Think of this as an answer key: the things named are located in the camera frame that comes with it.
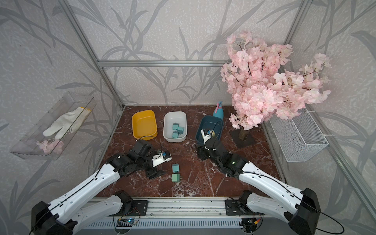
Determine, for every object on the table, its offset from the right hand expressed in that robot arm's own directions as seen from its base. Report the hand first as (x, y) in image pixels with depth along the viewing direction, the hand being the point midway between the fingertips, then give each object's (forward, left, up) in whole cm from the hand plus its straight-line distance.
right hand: (200, 143), depth 76 cm
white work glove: (+4, +62, +14) cm, 64 cm away
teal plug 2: (+21, +14, -18) cm, 31 cm away
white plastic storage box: (+33, +22, -19) cm, 44 cm away
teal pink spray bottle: (+29, -13, -7) cm, 33 cm away
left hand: (-9, +19, -7) cm, 23 cm away
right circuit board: (-33, -22, -20) cm, 45 cm away
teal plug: (+26, +18, -20) cm, 37 cm away
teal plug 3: (+18, +17, -19) cm, 31 cm away
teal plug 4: (-6, +15, -18) cm, 24 cm away
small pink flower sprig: (-8, +63, +14) cm, 65 cm away
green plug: (-12, +14, -18) cm, 26 cm away
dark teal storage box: (+28, -7, -20) cm, 35 cm away
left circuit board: (-32, +38, -22) cm, 54 cm away
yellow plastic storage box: (+26, +41, -19) cm, 52 cm away
